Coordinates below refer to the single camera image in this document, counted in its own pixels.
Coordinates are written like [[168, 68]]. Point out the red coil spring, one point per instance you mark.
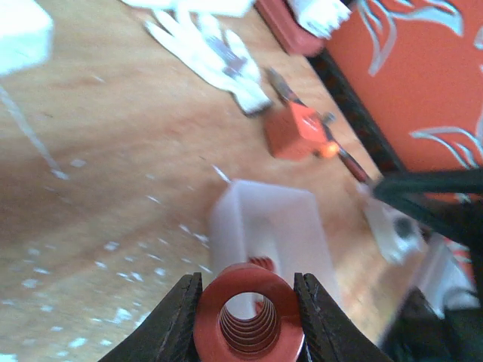
[[248, 313]]

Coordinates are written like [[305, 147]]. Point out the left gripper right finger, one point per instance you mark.
[[329, 335]]

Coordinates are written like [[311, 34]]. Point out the metal bracket on glove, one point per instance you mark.
[[234, 63]]

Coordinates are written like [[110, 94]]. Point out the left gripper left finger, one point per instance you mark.
[[167, 332]]

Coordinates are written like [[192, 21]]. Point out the red mat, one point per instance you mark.
[[294, 39]]

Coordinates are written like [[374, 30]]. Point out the orange cube block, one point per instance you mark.
[[293, 132]]

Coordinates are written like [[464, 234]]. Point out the orange handled pliers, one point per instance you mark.
[[285, 94]]

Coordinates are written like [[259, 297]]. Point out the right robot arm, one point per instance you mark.
[[438, 214]]

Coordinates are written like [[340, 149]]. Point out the white cube power socket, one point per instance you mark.
[[27, 36]]

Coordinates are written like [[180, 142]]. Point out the white work glove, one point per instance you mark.
[[185, 38]]

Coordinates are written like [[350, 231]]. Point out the translucent plastic parts bin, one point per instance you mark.
[[277, 224]]

